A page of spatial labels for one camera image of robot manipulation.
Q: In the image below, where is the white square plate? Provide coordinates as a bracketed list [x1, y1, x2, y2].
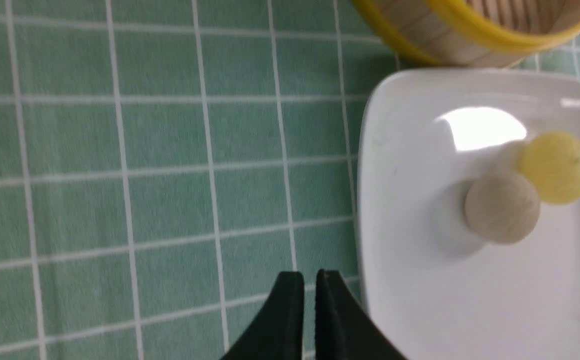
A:
[357, 68, 580, 360]

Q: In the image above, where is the yellow-rimmed bamboo steamer basket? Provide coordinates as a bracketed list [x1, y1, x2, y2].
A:
[352, 0, 580, 68]

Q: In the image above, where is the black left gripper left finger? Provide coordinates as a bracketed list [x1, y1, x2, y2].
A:
[222, 271, 305, 360]

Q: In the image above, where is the yellow steamed bun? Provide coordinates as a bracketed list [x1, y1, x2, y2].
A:
[516, 131, 580, 205]

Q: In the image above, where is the green checkered tablecloth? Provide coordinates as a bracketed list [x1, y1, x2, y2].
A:
[0, 0, 580, 360]

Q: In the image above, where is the beige steamed bun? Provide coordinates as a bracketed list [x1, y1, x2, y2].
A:
[463, 171, 541, 246]

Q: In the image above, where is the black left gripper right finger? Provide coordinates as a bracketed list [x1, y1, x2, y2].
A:
[315, 269, 405, 360]

